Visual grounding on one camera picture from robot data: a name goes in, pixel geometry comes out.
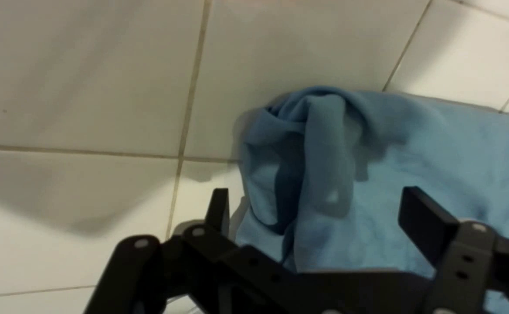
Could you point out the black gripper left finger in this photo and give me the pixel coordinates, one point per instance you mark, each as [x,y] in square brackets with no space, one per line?
[151,279]

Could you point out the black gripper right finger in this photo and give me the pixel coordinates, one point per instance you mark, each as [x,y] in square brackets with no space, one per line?
[475,267]

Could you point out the blue cloth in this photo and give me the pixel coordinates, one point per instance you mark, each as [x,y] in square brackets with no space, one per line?
[440,174]

